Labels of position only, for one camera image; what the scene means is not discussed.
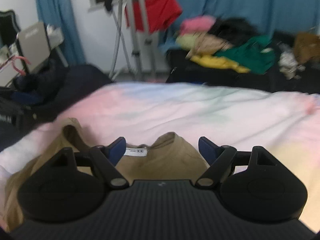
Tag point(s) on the tan t-shirt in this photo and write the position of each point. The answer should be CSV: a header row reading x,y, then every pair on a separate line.
x,y
169,157

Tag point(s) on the pastel bed sheet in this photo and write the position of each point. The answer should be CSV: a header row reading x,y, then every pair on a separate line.
x,y
285,123

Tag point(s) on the yellow garment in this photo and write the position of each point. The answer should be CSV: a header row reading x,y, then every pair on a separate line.
x,y
208,61

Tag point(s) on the black sofa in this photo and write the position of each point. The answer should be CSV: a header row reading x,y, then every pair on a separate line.
x,y
184,70

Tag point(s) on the blue curtain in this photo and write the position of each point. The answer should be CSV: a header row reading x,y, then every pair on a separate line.
x,y
266,15
59,13

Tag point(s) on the beige patterned garment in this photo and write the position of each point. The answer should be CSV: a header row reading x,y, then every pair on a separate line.
x,y
206,44

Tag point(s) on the pink garment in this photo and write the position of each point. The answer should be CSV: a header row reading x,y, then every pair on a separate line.
x,y
197,24

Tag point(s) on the blue curtain left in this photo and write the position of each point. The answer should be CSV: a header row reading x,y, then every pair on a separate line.
x,y
59,13

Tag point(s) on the black framed mirror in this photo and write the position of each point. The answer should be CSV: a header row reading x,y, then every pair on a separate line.
x,y
8,28

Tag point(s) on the blue curtain right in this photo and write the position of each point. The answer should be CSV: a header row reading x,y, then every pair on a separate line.
x,y
266,15

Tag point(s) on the black clothing heap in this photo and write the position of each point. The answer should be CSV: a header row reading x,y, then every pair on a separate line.
x,y
39,98

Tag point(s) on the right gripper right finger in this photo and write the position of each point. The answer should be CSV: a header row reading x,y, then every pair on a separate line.
x,y
219,159

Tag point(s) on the red garment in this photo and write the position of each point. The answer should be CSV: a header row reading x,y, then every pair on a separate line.
x,y
162,13

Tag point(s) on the black garment pile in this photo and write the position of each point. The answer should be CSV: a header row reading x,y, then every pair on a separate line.
x,y
236,31

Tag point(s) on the brown paper bag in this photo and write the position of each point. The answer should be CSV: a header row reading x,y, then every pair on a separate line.
x,y
306,47

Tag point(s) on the green garment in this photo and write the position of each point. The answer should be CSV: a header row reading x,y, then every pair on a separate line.
x,y
256,54

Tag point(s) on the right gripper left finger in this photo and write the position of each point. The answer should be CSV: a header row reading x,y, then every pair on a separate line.
x,y
104,160

